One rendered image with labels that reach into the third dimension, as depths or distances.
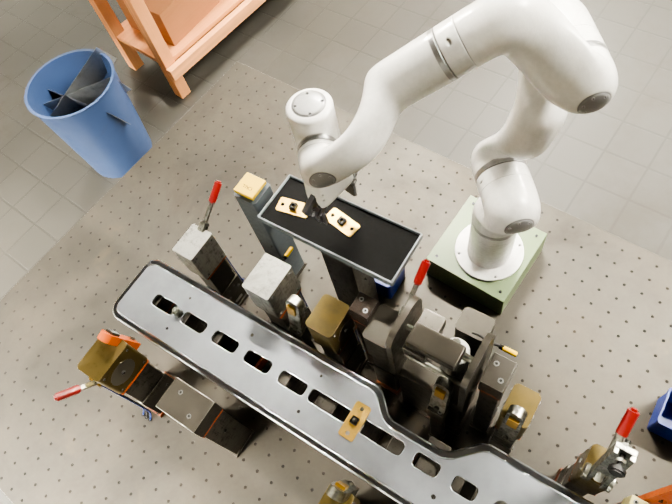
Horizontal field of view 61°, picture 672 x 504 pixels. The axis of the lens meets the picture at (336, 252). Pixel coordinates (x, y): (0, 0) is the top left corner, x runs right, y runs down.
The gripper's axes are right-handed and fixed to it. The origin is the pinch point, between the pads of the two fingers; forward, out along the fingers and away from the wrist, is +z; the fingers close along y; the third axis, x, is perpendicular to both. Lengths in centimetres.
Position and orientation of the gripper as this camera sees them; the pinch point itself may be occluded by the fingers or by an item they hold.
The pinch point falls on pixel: (336, 204)
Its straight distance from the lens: 126.3
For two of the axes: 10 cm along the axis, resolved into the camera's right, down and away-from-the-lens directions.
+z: 1.5, 4.7, 8.7
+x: 7.2, 5.5, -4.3
